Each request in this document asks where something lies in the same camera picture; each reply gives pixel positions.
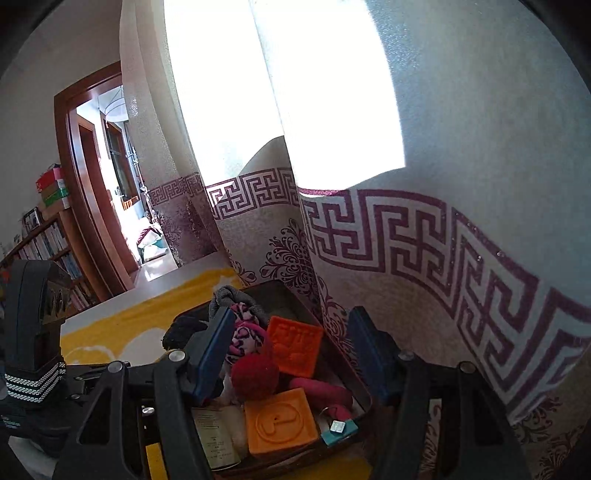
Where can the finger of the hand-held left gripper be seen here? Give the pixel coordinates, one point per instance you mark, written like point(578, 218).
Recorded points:
point(87, 381)

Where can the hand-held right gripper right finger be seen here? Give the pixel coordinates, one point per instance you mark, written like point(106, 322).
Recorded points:
point(369, 355)

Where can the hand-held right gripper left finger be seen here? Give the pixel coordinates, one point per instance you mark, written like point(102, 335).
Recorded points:
point(214, 355)

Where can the leopard print sock ball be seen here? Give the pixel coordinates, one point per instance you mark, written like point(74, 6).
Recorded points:
point(247, 334)

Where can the red pompom ball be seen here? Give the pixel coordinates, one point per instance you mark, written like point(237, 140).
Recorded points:
point(254, 376)

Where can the grey and black sock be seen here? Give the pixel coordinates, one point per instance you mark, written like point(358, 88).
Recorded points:
point(226, 295)

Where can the pink sock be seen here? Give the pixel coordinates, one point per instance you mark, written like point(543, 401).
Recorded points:
point(318, 392)

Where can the orange studded rubber cube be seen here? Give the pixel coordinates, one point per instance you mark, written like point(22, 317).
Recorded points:
point(295, 344)

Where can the dark storage bin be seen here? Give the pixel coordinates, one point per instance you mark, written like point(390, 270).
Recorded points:
point(295, 300)

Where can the yellow and white blanket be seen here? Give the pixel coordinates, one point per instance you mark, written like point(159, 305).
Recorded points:
point(138, 318)

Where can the wooden bookshelf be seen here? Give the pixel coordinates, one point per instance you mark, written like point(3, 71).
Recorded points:
point(51, 249)

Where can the orange smooth rubber cube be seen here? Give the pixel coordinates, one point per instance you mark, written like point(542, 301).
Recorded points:
point(281, 422)

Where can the white sack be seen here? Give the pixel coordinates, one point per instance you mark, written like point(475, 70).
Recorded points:
point(152, 247)

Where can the beige patterned curtain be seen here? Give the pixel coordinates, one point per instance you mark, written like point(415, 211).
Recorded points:
point(415, 230)

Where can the green cardboard box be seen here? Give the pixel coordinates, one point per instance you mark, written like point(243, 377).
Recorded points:
point(56, 197)

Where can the round ceiling lamp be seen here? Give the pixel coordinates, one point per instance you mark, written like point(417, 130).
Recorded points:
point(113, 105)

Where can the photo frame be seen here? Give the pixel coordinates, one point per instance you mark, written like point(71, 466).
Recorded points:
point(31, 219)

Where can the wooden door frame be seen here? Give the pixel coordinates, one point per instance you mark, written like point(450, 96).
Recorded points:
point(76, 184)

